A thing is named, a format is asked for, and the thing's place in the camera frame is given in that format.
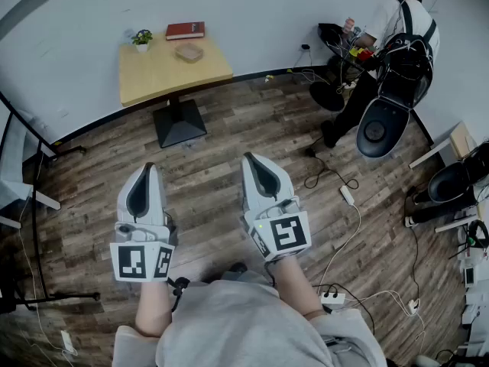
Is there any white power strip with plugs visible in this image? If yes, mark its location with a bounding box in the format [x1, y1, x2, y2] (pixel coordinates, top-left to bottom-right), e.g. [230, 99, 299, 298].
[319, 291, 347, 307]

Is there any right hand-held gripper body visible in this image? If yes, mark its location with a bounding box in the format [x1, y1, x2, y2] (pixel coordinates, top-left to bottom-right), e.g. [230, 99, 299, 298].
[240, 196, 313, 262]

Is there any person's left forearm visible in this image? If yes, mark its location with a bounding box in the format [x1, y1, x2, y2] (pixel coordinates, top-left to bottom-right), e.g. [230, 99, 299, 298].
[134, 279, 173, 338]

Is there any square wooden table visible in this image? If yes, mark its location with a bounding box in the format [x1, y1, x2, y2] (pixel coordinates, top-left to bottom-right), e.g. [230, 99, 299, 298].
[118, 31, 235, 149]

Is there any person's right forearm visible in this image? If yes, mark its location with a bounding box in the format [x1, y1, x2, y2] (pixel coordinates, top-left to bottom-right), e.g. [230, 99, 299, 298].
[272, 256, 326, 320]

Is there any red hardcover book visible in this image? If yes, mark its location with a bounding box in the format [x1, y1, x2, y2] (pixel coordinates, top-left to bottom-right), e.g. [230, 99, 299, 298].
[164, 21, 206, 41]

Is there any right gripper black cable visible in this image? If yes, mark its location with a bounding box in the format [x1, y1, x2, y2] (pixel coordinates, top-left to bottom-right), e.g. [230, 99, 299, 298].
[263, 260, 279, 288]

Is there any black bag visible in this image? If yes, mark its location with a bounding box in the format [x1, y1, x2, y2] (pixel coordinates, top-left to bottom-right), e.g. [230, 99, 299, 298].
[317, 22, 348, 50]

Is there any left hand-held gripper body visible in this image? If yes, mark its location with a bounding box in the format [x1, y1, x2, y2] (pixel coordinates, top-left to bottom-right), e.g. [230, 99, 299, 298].
[109, 219, 179, 283]

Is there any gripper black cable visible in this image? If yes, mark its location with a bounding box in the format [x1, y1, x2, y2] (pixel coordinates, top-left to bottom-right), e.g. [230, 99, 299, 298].
[166, 276, 191, 313]
[263, 260, 279, 288]

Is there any black and white shell chair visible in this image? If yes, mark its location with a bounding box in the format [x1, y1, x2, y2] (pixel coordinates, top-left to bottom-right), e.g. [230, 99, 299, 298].
[355, 32, 436, 159]

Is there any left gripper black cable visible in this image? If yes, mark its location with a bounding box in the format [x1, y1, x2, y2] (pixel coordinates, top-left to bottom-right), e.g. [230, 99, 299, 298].
[166, 276, 191, 313]

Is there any person's grey shirt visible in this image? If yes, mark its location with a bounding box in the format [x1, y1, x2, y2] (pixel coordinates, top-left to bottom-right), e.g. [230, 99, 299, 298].
[112, 271, 389, 367]

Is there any black round table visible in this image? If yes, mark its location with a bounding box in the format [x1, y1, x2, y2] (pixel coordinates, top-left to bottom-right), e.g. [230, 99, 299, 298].
[308, 22, 384, 113]

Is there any white power adapter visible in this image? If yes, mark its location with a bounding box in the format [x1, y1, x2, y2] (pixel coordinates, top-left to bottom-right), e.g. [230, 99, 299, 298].
[60, 330, 76, 353]

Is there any small potted purple flower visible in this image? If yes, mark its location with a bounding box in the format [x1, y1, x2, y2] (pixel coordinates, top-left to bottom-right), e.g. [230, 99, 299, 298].
[131, 28, 154, 54]

